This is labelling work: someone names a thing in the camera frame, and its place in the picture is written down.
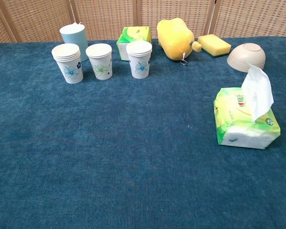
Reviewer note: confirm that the yellow green sponge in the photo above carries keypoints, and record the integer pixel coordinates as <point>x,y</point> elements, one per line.
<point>214,44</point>

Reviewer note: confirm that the light blue cylindrical cup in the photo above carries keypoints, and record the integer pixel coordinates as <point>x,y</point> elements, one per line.
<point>78,35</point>

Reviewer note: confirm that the blue flower paper cup stack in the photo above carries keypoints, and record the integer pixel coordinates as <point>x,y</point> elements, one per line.
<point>140,66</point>
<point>70,69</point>

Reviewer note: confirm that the yellow plush toy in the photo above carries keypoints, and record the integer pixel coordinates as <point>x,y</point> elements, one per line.
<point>174,38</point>

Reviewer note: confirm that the green flower paper cup stack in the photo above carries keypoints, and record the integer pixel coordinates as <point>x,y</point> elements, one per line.
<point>101,66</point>

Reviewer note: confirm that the green cube tissue pack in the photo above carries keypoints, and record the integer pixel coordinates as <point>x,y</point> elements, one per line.
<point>135,34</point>

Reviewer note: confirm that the dark blue tablecloth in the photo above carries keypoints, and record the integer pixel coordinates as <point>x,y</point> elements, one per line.
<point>133,167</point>

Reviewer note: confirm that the green yellow tissue pack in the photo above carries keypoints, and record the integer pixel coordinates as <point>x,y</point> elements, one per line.
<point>231,114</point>

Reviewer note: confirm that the beige upturned bowl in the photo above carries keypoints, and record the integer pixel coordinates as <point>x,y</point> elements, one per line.
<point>245,56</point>

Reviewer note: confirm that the white tissue sheet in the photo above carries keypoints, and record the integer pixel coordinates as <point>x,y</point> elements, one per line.
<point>257,95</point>

